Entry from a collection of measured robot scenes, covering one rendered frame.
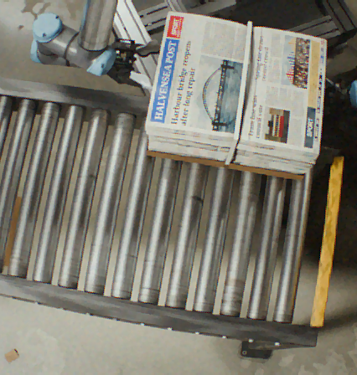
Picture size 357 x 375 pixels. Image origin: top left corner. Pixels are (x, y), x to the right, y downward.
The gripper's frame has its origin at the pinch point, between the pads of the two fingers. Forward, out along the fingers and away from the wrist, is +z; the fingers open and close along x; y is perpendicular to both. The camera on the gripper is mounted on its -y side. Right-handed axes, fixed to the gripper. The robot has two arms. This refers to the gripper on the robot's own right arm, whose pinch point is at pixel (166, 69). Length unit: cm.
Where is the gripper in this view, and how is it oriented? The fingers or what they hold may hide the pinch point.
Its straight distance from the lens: 171.6
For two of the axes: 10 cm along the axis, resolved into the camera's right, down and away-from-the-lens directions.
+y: 0.3, -2.6, -9.7
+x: 1.6, -9.5, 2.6
